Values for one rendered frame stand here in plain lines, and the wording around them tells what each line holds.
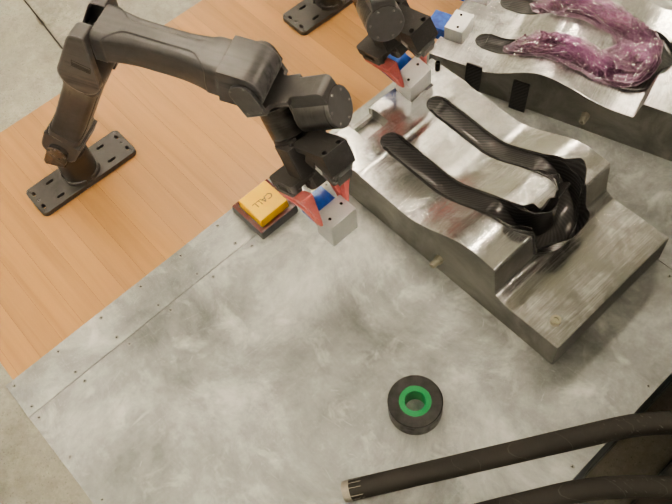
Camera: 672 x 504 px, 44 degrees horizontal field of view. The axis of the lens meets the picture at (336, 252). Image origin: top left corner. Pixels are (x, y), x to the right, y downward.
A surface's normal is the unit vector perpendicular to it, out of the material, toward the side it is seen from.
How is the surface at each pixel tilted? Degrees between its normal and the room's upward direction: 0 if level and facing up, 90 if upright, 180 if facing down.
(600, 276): 0
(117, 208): 0
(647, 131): 90
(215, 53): 7
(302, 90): 24
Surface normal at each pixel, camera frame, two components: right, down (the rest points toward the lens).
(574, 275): -0.09, -0.51
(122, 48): -0.19, 0.84
